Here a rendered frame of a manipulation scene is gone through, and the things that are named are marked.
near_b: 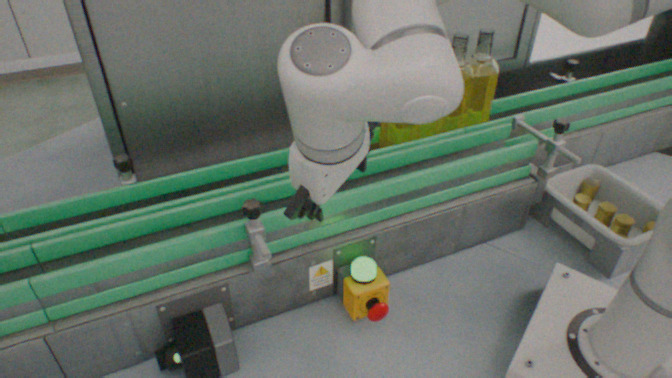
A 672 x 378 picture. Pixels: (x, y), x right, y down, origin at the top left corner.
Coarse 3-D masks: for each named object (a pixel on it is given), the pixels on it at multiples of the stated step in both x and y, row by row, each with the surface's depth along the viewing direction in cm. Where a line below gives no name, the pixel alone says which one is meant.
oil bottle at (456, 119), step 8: (464, 64) 91; (464, 72) 91; (472, 72) 92; (464, 80) 92; (472, 80) 93; (464, 88) 93; (464, 96) 94; (464, 104) 95; (456, 112) 95; (464, 112) 96; (448, 120) 96; (456, 120) 97; (464, 120) 98; (448, 128) 97; (456, 128) 98
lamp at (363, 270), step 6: (360, 258) 84; (366, 258) 84; (354, 264) 83; (360, 264) 83; (366, 264) 83; (372, 264) 83; (354, 270) 82; (360, 270) 82; (366, 270) 82; (372, 270) 82; (354, 276) 83; (360, 276) 82; (366, 276) 82; (372, 276) 82; (360, 282) 83; (366, 282) 83
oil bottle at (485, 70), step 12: (468, 60) 94; (480, 60) 93; (492, 60) 93; (480, 72) 93; (492, 72) 94; (480, 84) 94; (492, 84) 95; (480, 96) 96; (492, 96) 97; (480, 108) 98; (468, 120) 99; (480, 120) 100
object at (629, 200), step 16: (560, 176) 106; (576, 176) 108; (592, 176) 110; (608, 176) 107; (576, 192) 111; (608, 192) 107; (624, 192) 104; (640, 192) 101; (576, 208) 97; (592, 208) 108; (624, 208) 105; (640, 208) 101; (656, 208) 98; (592, 224) 94; (640, 224) 102; (624, 240) 89; (640, 240) 89
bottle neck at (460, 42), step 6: (456, 36) 89; (462, 36) 90; (468, 36) 89; (456, 42) 89; (462, 42) 89; (468, 42) 89; (456, 48) 89; (462, 48) 89; (456, 54) 90; (462, 54) 90; (456, 60) 91; (462, 60) 91
